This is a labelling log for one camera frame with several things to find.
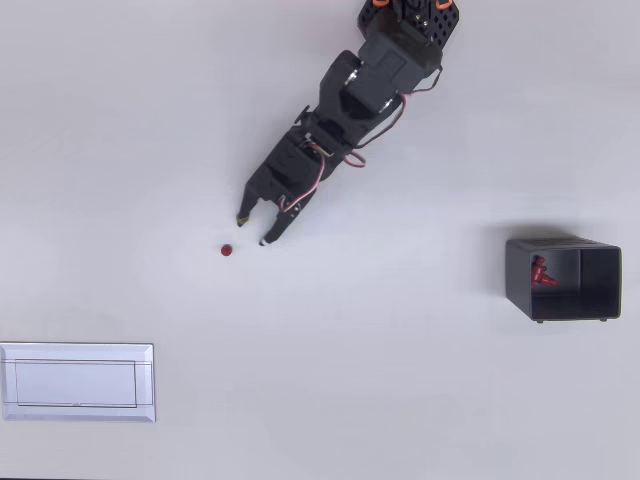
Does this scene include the red white servo cable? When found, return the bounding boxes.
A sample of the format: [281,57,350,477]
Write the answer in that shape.
[277,67,444,215]

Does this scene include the black base orange clamps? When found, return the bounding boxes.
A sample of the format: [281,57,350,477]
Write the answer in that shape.
[356,0,462,51]

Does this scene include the white rectangular tray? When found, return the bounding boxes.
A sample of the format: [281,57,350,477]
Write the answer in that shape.
[0,341,158,424]

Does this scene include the black open box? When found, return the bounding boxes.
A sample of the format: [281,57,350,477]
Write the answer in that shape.
[504,237,624,324]

